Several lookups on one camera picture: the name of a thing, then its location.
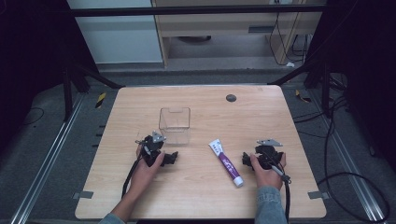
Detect black looped floor cable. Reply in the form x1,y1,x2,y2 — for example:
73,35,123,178
291,95,391,224

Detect thin black floor cable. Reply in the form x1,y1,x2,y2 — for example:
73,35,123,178
21,106,46,127

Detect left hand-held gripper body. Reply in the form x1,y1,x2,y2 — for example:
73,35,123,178
135,130,167,168

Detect grey table bracket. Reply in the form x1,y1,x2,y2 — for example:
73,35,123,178
72,190,94,201
307,190,331,201

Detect clear plastic box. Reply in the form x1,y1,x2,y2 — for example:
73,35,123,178
158,106,191,146

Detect black hanging desk cables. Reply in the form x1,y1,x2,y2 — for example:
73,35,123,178
268,11,308,67

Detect person's right hand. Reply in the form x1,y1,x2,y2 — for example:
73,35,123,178
249,151,287,190

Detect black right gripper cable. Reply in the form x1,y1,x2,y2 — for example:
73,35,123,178
270,163,292,224

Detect white cabinet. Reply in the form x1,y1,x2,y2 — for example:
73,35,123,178
65,0,164,65

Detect black metal stand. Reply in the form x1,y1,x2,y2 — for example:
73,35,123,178
61,61,126,123
266,59,333,119

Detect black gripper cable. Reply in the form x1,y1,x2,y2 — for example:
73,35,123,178
121,139,148,200
270,163,292,224

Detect person's left hand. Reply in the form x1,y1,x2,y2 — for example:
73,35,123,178
128,146,166,194

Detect purple and white tube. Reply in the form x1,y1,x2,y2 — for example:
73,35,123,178
207,138,245,189

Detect black horizontal frame bar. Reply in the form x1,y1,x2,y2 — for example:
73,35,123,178
69,5,327,18

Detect aluminium floor rail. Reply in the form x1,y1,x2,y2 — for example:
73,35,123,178
310,89,388,224
9,92,87,224

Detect black curtain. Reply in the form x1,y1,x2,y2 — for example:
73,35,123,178
305,0,396,173
0,0,101,152

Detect yellow and black tape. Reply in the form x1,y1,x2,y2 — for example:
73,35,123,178
94,91,107,109
294,89,312,104

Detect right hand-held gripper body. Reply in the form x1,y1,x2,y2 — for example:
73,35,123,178
254,138,285,171

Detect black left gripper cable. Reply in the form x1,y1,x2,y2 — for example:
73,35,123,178
121,139,148,200

